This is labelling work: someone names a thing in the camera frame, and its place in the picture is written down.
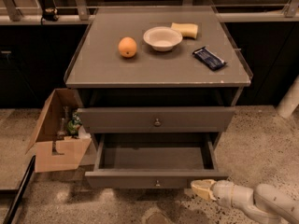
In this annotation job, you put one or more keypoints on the small dark object on ledge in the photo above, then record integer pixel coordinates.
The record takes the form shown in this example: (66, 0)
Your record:
(50, 14)

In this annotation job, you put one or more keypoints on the orange fruit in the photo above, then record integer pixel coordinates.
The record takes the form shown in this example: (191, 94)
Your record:
(127, 47)

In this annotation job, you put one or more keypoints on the dark blue snack packet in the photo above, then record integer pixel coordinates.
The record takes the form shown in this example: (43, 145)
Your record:
(209, 59)

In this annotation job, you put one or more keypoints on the grey drawer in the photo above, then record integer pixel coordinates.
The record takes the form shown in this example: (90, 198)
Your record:
(153, 161)
(186, 119)

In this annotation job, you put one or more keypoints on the black bar on floor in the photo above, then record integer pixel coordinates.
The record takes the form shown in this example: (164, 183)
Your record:
(16, 194)

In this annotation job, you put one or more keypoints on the grey top drawer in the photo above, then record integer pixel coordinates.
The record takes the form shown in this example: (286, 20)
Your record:
(186, 119)

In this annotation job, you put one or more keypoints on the brown cardboard box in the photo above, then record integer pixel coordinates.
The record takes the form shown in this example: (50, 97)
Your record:
(53, 154)

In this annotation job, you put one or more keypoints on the yellow sponge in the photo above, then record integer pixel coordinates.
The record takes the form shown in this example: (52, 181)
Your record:
(186, 29)

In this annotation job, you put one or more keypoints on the green patterned item in box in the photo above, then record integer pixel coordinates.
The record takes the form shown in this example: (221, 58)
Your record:
(74, 124)

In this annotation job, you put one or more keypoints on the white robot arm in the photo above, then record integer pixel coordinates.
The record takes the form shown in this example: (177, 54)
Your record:
(261, 153)

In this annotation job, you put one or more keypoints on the white bowl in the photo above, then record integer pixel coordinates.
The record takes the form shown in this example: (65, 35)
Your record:
(162, 38)

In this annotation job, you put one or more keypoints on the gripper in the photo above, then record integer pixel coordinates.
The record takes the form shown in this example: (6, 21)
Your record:
(222, 191)

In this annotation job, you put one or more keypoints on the grey wooden drawer cabinet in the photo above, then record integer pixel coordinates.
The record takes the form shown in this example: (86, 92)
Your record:
(101, 77)

